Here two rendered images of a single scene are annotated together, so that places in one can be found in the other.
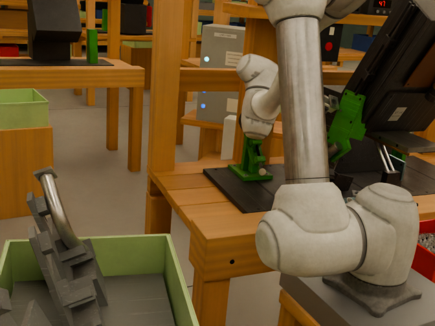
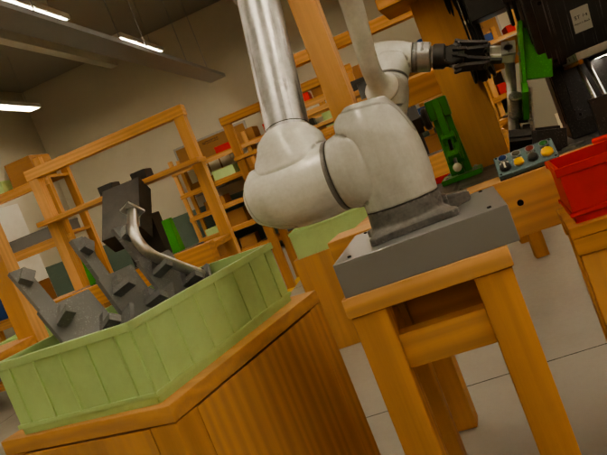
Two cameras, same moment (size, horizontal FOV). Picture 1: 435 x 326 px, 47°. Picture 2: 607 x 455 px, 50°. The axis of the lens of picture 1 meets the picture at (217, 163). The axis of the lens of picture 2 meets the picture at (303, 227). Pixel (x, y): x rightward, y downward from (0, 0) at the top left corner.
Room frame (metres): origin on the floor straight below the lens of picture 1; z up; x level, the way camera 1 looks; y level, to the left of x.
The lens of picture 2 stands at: (-0.01, -1.16, 1.10)
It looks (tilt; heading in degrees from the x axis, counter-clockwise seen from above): 4 degrees down; 43
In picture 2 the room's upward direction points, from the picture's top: 22 degrees counter-clockwise
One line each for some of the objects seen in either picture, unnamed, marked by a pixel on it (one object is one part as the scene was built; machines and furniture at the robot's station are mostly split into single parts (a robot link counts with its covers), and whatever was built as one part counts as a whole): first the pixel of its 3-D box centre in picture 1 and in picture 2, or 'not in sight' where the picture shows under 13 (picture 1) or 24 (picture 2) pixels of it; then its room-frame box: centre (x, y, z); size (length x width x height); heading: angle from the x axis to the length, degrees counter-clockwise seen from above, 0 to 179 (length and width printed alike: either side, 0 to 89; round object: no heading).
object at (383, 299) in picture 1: (377, 276); (415, 209); (1.12, -0.43, 0.95); 0.22 x 0.18 x 0.06; 127
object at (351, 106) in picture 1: (351, 119); (533, 56); (1.86, -0.49, 1.17); 0.13 x 0.12 x 0.20; 114
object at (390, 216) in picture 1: (380, 229); (378, 152); (1.11, -0.40, 1.08); 0.18 x 0.16 x 0.22; 111
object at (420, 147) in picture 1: (388, 134); (598, 51); (1.89, -0.64, 1.11); 0.39 x 0.16 x 0.03; 24
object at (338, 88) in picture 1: (354, 128); (601, 67); (2.12, -0.57, 1.07); 0.30 x 0.18 x 0.34; 114
